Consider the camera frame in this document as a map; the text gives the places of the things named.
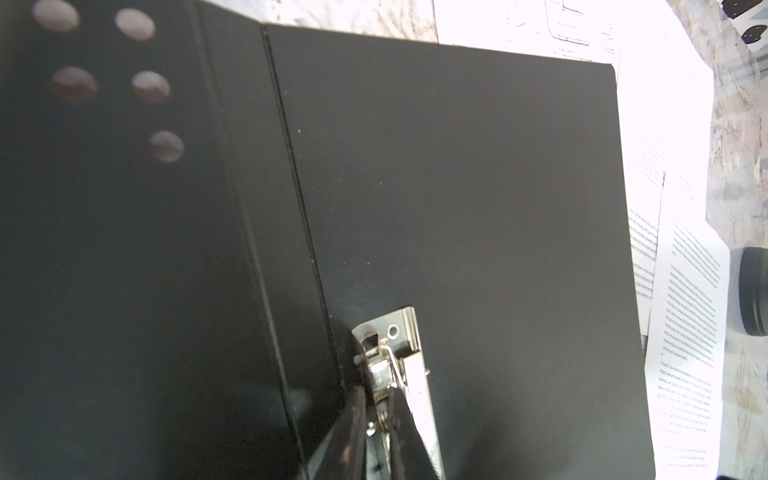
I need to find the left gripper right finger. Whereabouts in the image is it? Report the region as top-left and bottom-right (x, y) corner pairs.
(386, 389), (438, 480)

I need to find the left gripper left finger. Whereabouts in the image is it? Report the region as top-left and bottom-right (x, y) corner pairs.
(314, 386), (368, 480)

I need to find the metal binder clip mechanism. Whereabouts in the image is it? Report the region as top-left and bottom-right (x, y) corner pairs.
(352, 306), (446, 479)

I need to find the orange black binder folder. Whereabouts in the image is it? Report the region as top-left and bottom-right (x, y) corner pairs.
(1, 1), (656, 479)

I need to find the text paper sheet front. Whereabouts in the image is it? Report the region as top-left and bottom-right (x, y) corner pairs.
(645, 177), (730, 479)

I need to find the text paper sheet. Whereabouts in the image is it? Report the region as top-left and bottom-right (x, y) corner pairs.
(615, 1), (714, 335)
(645, 177), (730, 479)

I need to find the black microphone stand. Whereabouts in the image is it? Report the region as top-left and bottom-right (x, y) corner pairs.
(739, 247), (767, 336)

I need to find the text paper sheet back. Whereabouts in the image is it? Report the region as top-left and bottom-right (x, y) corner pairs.
(615, 1), (714, 335)

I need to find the paper sheet with diagram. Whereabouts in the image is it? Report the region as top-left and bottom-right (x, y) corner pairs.
(433, 0), (619, 65)

